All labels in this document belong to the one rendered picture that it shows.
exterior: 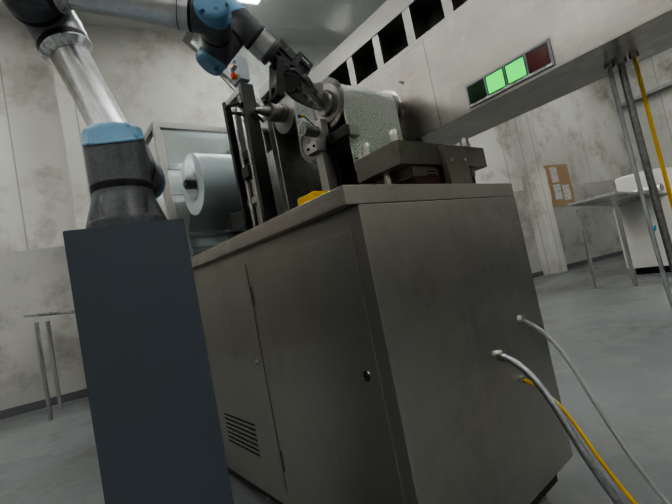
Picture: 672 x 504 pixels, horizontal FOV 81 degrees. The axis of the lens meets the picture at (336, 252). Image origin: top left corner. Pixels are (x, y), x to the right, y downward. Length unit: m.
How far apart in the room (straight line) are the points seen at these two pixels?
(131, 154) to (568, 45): 1.05
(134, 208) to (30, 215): 4.38
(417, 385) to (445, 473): 0.19
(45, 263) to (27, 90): 1.90
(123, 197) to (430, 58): 1.03
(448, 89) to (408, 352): 0.88
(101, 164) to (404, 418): 0.76
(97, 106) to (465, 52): 1.02
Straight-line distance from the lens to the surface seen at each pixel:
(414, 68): 1.50
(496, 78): 1.30
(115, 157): 0.90
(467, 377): 0.97
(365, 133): 1.25
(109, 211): 0.86
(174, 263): 0.81
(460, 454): 0.97
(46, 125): 5.49
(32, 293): 5.10
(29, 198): 5.26
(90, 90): 1.14
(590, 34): 1.23
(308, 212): 0.85
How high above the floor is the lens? 0.73
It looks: 3 degrees up
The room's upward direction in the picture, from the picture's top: 11 degrees counter-clockwise
